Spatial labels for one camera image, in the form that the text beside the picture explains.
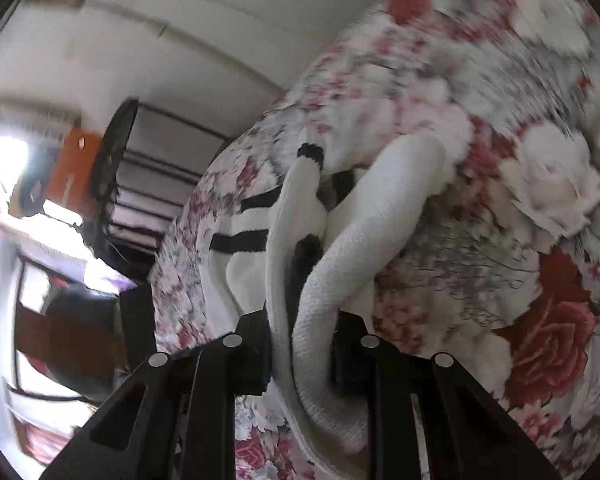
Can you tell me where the white sweater with black stripes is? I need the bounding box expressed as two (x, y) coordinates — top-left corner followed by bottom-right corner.
(200, 132), (469, 479)

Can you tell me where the wooden chair with white cushion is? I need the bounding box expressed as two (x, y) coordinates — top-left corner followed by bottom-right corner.
(9, 254), (156, 405)

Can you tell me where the floral red white bedspread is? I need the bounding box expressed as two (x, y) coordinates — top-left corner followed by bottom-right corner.
(150, 0), (600, 479)

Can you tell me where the orange box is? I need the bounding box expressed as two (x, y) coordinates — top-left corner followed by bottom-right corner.
(45, 127), (102, 218)

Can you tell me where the black round metal stand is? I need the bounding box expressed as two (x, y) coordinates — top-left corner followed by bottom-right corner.
(82, 98), (232, 283)

